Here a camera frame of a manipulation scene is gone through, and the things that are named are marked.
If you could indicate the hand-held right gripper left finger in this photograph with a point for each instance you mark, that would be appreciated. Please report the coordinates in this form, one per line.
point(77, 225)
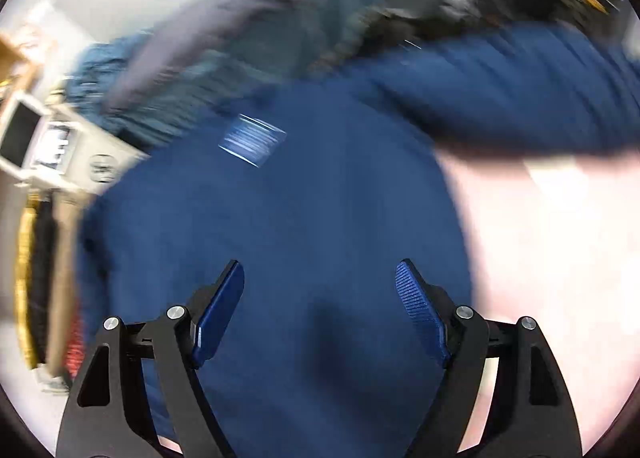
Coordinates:
point(220, 313)

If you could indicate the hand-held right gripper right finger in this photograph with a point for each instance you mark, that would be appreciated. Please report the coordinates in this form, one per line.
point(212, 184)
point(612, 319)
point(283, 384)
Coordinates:
point(417, 308)

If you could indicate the navy blue jacket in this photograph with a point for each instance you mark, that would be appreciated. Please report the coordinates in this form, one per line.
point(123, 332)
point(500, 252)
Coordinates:
point(300, 213)

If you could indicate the red patterned cloth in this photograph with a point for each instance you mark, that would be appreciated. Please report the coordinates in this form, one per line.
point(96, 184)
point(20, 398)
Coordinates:
point(75, 353)

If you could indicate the black garment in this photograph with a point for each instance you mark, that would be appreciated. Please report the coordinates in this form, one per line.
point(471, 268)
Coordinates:
point(42, 278)

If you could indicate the white machine with display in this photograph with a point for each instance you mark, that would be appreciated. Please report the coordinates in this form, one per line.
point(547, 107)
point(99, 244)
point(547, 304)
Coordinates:
point(100, 165)

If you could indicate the yellow cloth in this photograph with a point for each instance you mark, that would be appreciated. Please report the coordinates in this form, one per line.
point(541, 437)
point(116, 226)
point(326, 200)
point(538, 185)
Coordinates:
point(25, 288)

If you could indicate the white monitor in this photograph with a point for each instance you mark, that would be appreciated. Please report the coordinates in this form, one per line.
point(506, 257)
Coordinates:
point(20, 132)

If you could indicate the crumpled blue cloth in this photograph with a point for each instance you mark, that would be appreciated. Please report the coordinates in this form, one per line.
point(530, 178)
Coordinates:
point(95, 67)

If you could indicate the grey quilt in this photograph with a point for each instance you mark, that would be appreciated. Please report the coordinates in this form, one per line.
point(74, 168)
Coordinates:
point(200, 27)

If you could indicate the grey and teal covered bed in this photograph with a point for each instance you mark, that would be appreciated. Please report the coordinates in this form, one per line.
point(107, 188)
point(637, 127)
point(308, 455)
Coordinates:
point(330, 2)

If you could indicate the wooden shelf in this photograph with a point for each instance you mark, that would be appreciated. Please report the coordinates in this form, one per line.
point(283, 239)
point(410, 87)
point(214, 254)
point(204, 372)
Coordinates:
point(10, 57)

